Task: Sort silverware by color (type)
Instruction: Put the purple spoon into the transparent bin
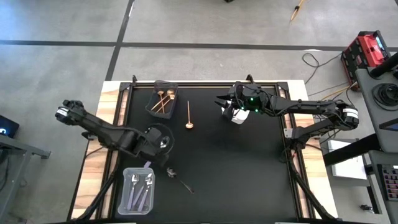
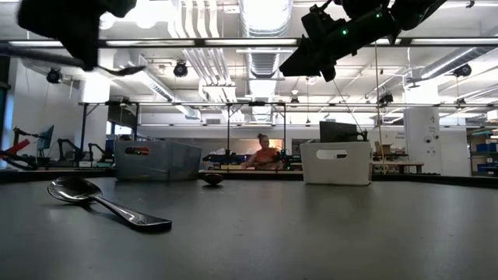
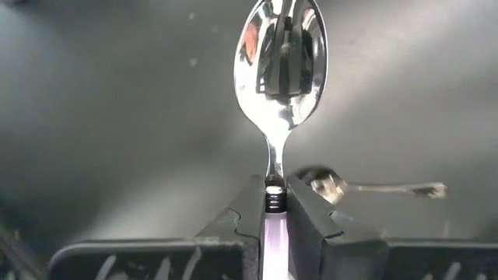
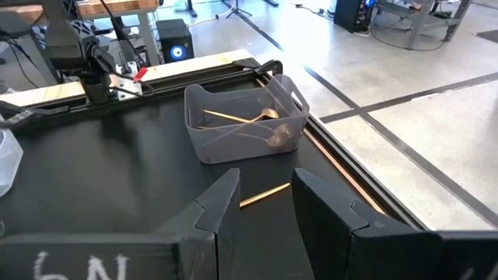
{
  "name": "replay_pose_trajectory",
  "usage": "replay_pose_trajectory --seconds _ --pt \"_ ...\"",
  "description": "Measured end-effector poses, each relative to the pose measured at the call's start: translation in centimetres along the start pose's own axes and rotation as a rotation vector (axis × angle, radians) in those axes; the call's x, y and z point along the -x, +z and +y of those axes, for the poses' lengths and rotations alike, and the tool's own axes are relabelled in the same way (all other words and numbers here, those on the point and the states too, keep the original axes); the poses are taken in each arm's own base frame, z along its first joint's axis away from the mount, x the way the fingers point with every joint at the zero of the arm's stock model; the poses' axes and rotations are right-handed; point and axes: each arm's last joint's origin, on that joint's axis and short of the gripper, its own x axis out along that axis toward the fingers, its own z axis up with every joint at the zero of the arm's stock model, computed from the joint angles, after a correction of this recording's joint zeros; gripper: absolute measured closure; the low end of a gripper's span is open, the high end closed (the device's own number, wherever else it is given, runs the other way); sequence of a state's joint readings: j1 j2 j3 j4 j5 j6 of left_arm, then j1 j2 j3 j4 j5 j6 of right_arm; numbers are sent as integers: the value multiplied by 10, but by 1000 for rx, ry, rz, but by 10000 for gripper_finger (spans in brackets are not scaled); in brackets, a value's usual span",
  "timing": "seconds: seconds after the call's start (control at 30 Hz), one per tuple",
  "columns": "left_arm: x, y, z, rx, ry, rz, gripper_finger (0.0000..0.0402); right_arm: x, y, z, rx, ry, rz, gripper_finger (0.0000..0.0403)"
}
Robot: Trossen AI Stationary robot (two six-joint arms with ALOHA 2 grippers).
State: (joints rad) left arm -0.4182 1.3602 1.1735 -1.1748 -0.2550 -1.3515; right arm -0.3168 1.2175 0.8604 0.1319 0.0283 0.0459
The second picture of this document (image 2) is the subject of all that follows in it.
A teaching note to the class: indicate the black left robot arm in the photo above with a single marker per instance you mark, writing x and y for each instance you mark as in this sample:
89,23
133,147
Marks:
39,11

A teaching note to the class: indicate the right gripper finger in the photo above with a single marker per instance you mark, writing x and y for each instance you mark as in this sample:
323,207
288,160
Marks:
301,62

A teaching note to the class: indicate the small black robot arm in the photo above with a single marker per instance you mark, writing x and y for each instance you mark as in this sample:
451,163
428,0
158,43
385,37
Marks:
68,145
223,157
284,157
99,149

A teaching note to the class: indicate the black horizontal frame bar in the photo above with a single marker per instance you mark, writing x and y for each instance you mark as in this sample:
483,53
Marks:
249,42

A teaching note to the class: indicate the gold spoon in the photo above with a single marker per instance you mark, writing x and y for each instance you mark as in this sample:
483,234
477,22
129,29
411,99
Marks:
213,179

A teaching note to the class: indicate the silver ventilation duct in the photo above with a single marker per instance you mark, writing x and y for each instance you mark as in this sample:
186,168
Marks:
264,62

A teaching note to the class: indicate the wooden bench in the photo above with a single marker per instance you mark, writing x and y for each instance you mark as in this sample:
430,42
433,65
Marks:
397,165

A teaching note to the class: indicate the person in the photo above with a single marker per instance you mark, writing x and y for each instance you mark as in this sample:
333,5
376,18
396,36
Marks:
264,155

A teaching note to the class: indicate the white plastic bin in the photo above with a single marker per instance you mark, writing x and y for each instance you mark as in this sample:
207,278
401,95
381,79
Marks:
350,167

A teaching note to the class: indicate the red panel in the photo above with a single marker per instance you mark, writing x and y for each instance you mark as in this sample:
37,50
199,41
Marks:
17,147

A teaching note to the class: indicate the black table mat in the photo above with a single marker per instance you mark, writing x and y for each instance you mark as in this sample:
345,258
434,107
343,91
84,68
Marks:
272,241

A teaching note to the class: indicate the black workstation frame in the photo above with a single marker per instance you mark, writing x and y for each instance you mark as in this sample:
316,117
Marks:
83,128

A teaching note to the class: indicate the white column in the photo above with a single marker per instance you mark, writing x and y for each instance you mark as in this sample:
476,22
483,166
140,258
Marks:
422,155

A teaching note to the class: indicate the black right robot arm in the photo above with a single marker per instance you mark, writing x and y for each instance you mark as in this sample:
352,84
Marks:
412,11

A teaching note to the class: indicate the black monitor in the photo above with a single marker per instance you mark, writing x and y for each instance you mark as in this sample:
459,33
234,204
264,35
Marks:
336,132

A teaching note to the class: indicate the blue monitor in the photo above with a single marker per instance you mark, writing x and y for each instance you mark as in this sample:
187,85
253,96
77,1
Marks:
46,138

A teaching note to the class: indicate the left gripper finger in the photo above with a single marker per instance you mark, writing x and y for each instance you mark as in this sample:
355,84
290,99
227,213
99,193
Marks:
88,60

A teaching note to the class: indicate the cardboard box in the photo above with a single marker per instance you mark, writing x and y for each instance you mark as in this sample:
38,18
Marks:
385,149

